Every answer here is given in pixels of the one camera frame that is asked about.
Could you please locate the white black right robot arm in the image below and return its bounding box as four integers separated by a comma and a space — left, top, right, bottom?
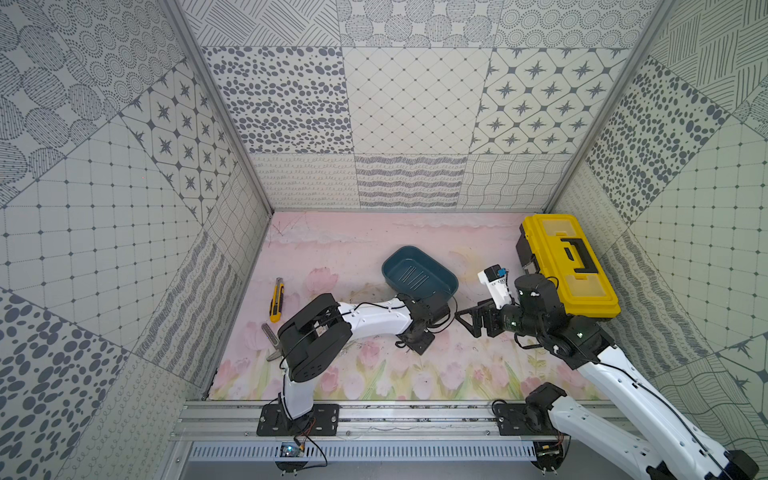
454, 268, 759, 479

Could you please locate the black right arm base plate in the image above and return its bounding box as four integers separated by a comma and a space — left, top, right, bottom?
491, 400, 539, 437

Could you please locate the white slotted cable duct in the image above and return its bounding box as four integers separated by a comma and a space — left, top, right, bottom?
188, 439, 536, 463

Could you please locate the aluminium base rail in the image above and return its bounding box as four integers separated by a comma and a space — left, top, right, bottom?
170, 400, 637, 442

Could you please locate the teal plastic storage box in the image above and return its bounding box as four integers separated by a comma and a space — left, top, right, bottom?
381, 246, 459, 299

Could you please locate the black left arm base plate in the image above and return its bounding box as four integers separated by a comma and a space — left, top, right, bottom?
256, 403, 340, 437

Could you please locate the yellow utility knife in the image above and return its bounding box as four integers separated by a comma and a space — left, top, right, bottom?
269, 277, 284, 324

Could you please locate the small green circuit board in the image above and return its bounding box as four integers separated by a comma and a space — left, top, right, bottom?
279, 442, 303, 458

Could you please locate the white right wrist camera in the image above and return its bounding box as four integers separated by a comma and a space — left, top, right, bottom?
477, 264, 514, 310

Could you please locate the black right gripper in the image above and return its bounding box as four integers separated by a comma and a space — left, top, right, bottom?
455, 297, 545, 340

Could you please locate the grey metal angle bracket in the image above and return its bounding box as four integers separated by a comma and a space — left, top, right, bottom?
261, 323, 282, 362

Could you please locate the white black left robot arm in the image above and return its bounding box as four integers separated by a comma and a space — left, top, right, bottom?
277, 293, 450, 421

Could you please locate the yellow black toolbox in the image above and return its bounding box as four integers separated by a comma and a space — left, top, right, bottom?
516, 214, 621, 320

